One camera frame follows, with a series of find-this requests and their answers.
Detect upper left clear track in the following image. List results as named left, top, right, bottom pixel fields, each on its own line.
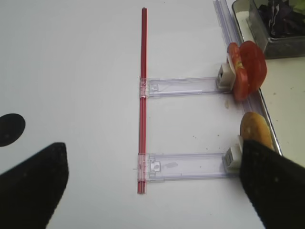
left=139, top=77, right=231, bottom=98

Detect clear plastic container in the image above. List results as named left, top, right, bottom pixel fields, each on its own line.
left=248, top=0, right=305, bottom=59

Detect purple cabbage pieces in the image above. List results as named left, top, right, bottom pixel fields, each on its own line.
left=258, top=0, right=305, bottom=39

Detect left long clear rail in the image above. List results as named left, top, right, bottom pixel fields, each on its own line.
left=213, top=0, right=282, bottom=155

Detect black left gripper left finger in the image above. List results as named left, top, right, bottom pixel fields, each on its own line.
left=0, top=143, right=69, bottom=229

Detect black round table hole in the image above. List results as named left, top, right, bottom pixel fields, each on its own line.
left=0, top=113, right=26, bottom=147

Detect outer tomato slice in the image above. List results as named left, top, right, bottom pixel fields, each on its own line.
left=227, top=42, right=248, bottom=101

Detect white metal tray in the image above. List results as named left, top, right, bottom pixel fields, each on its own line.
left=232, top=0, right=305, bottom=167

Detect white pusher behind tomato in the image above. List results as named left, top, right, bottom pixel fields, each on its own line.
left=216, top=53, right=236, bottom=91

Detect inner tomato slice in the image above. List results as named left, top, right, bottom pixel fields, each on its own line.
left=240, top=41, right=267, bottom=94

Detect tomato slice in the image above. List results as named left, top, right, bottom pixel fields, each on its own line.
left=227, top=42, right=248, bottom=101
left=240, top=41, right=267, bottom=94

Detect white pusher behind bun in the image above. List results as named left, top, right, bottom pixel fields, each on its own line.
left=223, top=135, right=243, bottom=174

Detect upright bun half left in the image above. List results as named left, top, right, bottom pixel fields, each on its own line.
left=240, top=112, right=274, bottom=150

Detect left red rod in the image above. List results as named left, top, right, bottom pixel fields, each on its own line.
left=137, top=8, right=148, bottom=195

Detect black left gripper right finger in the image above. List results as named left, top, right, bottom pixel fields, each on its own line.
left=239, top=140, right=305, bottom=229

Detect lower left clear track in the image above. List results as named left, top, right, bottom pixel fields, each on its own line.
left=137, top=153, right=239, bottom=183

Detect clear track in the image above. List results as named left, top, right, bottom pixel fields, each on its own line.
left=139, top=77, right=231, bottom=98
left=137, top=153, right=239, bottom=183

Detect green lettuce in container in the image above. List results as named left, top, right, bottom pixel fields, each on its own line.
left=293, top=0, right=305, bottom=15

